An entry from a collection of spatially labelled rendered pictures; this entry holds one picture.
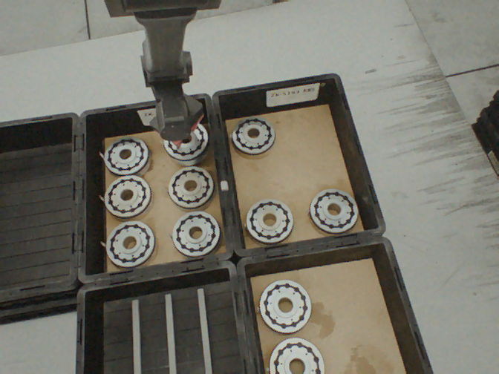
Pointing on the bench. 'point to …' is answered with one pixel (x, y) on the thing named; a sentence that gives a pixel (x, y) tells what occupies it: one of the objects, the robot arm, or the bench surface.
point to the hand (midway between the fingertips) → (183, 136)
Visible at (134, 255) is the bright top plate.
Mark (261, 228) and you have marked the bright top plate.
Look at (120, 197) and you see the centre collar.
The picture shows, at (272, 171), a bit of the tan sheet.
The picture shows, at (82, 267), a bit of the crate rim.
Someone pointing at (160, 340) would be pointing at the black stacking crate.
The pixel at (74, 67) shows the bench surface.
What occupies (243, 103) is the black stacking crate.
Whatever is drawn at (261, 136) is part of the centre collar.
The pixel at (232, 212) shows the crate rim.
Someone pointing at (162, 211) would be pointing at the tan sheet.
